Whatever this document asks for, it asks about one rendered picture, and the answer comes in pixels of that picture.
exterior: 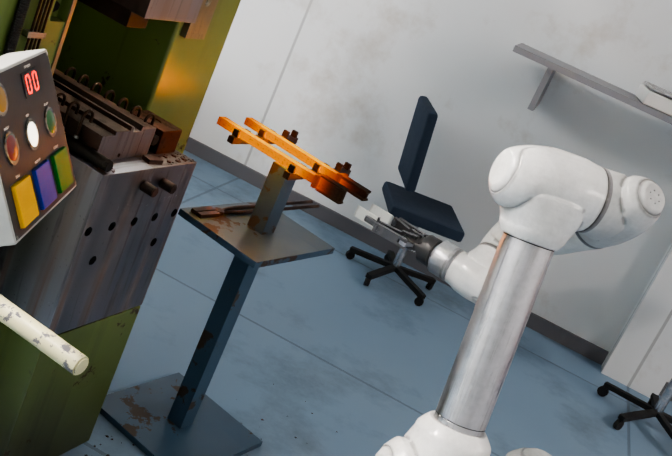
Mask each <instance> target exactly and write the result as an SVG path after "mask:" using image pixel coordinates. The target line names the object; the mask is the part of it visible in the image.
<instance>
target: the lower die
mask: <svg viewBox="0 0 672 456"><path fill-rule="evenodd" d="M54 73H55V74H56V75H58V76H60V77H61V78H63V79H65V80H67V81H68V82H70V83H72V84H73V85H75V86H77V87H78V88H80V89H82V90H83V91H85V92H87V93H88V94H90V95H92V96H93V97H95V98H97V99H98V100H100V101H102V102H103V103H105V104H107V105H109V106H110V107H112V108H114V109H115V110H117V111H119V112H120V113H122V114H124V115H125V116H127V117H129V118H130V119H132V120H134V121H135V122H137V123H139V124H140V125H142V126H143V128H142V130H141V131H140V132H133V131H134V126H132V125H131V124H129V123H127V122H126V121H124V120H122V119H121V118H119V117H117V116H116V115H114V114H112V113H111V112H109V111H107V110H106V109H104V108H102V107H101V106H99V105H97V104H96V103H94V102H92V101H90V100H89V99H87V98H85V97H84V96H82V95H80V94H79V93H77V92H75V91H74V90H72V89H70V88H69V87H67V86H65V85H64V84H62V83H60V82H59V81H57V80H55V79H54V78H53V81H54V85H55V90H56V94H57V93H59V92H63V93H65V94H66V101H65V104H64V106H61V102H62V99H63V96H59V97H58V98H57V99H58V103H59V108H60V113H61V117H62V122H63V119H64V116H65V113H66V110H67V107H68V105H69V104H70V103H71V102H72V101H78V102H79V103H80V109H79V112H78V114H75V110H76V107H77V105H76V104H74V105H73V106H72V107H71V109H70V112H69V115H68V118H67V121H66V124H65V130H64V131H65V132H67V133H68V134H70V135H71V136H73V137H74V134H76V131H77V128H78V125H79V122H80V119H81V116H82V114H83V113H84V112H85V111H86V110H88V109H92V110H93V111H94V118H93V121H92V123H89V119H90V116H91V113H88V114H87V115H86V116H85V118H84V121H83V124H82V127H81V130H80V133H79V139H78V140H80V141H81V142H83V143H84V144H86V145H88V146H89V147H91V148H92V149H94V150H96V151H97V152H99V153H101V154H102V155H104V156H105V157H107V158H109V159H110V160H114V159H121V158H130V157H138V156H143V155H147V153H148V150H149V147H150V145H151V142H152V139H153V137H154V134H155V131H156V127H154V126H152V125H151V124H149V123H147V122H144V120H142V119H140V118H139V117H137V116H135V115H134V114H130V112H129V111H127V110H125V109H124V108H122V107H120V106H117V104H115V103H113V102H112V101H110V100H108V99H107V98H103V96H102V95H100V94H98V93H96V92H95V91H92V90H90V88H88V87H86V86H85V85H83V84H81V83H78V82H77V81H76V80H75V79H73V78H71V77H69V76H68V75H64V73H63V72H61V71H59V70H58V69H56V68H55V71H54ZM119 153H120V156H119V157H117V155H118V154H119Z"/></svg>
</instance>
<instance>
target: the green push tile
mask: <svg viewBox="0 0 672 456"><path fill-rule="evenodd" d="M50 158H51V163H52V167H53V172H54V176H55V180H56V185H57V189H58V194H61V193H63V192H64V191H65V190H66V189H67V188H68V187H69V186H70V185H71V184H72V183H74V180H73V176H72V171H71V167H70V162H69V157H68V153H67V148H66V147H65V146H63V147H61V148H59V149H58V150H57V151H56V152H54V153H53V154H52V155H51V156H50Z"/></svg>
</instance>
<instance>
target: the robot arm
mask: <svg viewBox="0 0 672 456"><path fill-rule="evenodd" d="M489 191H490V193H491V196H492V198H493V200H494V201H495V202H496V203H497V204H498V205H499V206H500V217H499V221H498V222H497V223H496V224H495V225H494V226H493V227H492V228H491V230H490V231H489V232H488V233H487V234H486V235H485V237H484V238H483V240H482V241H481V243H480V244H479V245H478V246H477V247H476V248H475V249H473V250H471V251H470V252H469V253H467V252H465V251H464V250H463V249H461V248H459V247H457V246H455V245H454V244H452V243H450V242H449V241H444V242H443V241H442V240H440V239H439V238H437V237H435V236H434V235H428V234H426V233H424V232H422V231H421V230H419V229H418V228H416V227H415V226H413V225H412V224H410V223H409V222H407V221H406V220H404V219H403V218H401V217H400V218H397V217H394V216H393V215H392V214H390V213H388V212H387V211H385V210H383V209H382V208H380V207H379V206H377V205H375V204H374V203H373V204H372V205H371V207H370V210H369V211H368V210H366V209H365V208H363V207H361V206H360V205H358V206H357V209H356V211H355V213H354V216H355V217H357V218H358V219H360V220H361V221H363V222H365V223H366V224H368V225H369V226H371V227H372V231H373V232H375V233H377V234H378V235H380V236H382V237H384V238H385V239H387V240H389V241H390V242H392V243H394V244H396V245H397V246H398V247H400V248H401V249H403V250H404V249H405V247H406V248H407V249H409V250H413V251H415V252H416V255H415V257H416V260H417V261H419V262H420V263H422V264H423V265H425V266H427V268H428V271H429V272H431V273H432V274H434V275H435V276H437V277H439V278H440V279H441V280H443V281H445V282H446V283H448V284H449V285H450V286H451V287H452V289H453V290H454V291H456V292H457V293H458V294H459V295H461V296H462V297H464V298H466V299H467V300H469V301H471V302H473V303H475V307H474V311H473V314H472V316H471V319H470V321H469V324H468V327H467V329H466V332H465V335H464V337H463V340H462V342H461V345H460V348H459V350H458V353H457V355H456V358H455V361H454V363H453V366H452V369H451V371H450V374H449V376H448V379H447V382H446V384H445V387H444V390H443V392H442V395H441V397H440V400H439V403H438V405H437V408H436V411H435V410H434V411H430V412H428V413H426V414H424V415H422V416H421V417H419V418H418V419H417V420H416V422H415V424H414V425H413V426H412V427H411V428H410V429H409V431H408V432H407V433H406V434H405V435H404V437H400V436H397V437H394V438H393V439H391V440H389V441H388V442H387V443H385V444H384V445H383V446H382V447H381V449H380V450H379V451H378V452H377V454H376V455H375V456H490V454H491V446H490V443H489V440H488V438H487V435H486V433H485V430H486V427H487V425H488V422H489V420H490V417H491V414H492V412H493V409H494V407H495V404H496V401H497V399H498V396H499V394H500V391H501V389H502V386H503V383H504V381H505V378H506V376H507V373H508V370H509V368H510V365H511V363H512V360H513V358H514V355H515V352H516V350H517V347H518V345H519V342H520V339H521V337H522V334H523V332H524V329H525V327H526V324H527V321H528V319H529V316H530V314H531V311H532V308H533V306H534V303H535V301H536V298H537V296H538V293H539V290H540V288H541V285H542V283H543V280H544V277H545V275H546V272H547V270H548V267H549V265H550V262H551V259H552V257H553V255H564V254H570V253H575V252H581V251H587V250H597V249H602V248H606V247H610V246H615V245H619V244H621V243H624V242H626V241H629V240H631V239H633V238H635V237H637V236H639V235H641V234H642V233H644V232H645V231H646V230H648V229H649V228H650V227H651V226H652V225H653V224H654V223H655V222H656V221H657V220H658V218H659V217H660V215H661V211H662V210H663V208H664V204H665V198H664V194H663V192H662V190H661V188H660V187H659V186H658V185H657V184H656V183H655V182H654V181H653V180H651V179H649V178H645V177H641V176H635V175H633V176H630V177H627V176H626V175H624V174H621V173H618V172H615V171H612V170H609V169H606V168H604V167H601V166H599V165H596V164H594V163H593V162H591V161H590V160H588V159H586V158H583V157H580V156H578V155H575V154H572V153H570V152H567V151H564V150H561V149H557V148H554V147H548V146H540V145H518V146H514V147H510V148H507V149H505V150H504V151H503V152H501V153H500V154H499V156H498V157H497V158H496V160H495V161H494V163H493V165H492V168H491V170H490V174H489ZM403 236H404V237H403Z"/></svg>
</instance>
